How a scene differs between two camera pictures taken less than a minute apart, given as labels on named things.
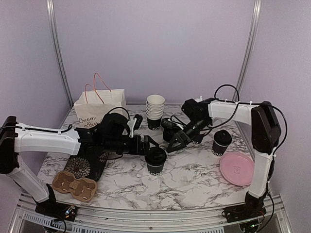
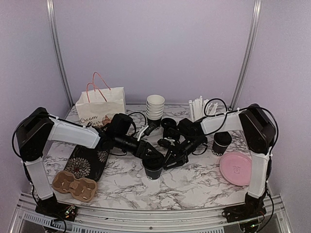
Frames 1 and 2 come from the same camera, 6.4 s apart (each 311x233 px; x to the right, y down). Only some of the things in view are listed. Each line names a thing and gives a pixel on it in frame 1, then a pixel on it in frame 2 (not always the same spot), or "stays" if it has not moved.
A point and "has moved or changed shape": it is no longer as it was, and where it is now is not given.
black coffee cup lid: [222, 138] stays
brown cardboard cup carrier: [83, 189] stays
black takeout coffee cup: [218, 150] stays
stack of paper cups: [154, 109] stays
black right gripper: [180, 140] → [179, 155]
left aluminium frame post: [57, 48] stays
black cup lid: [155, 157] has moved or changed shape
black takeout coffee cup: [153, 170] has moved or changed shape
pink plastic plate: [237, 168] stays
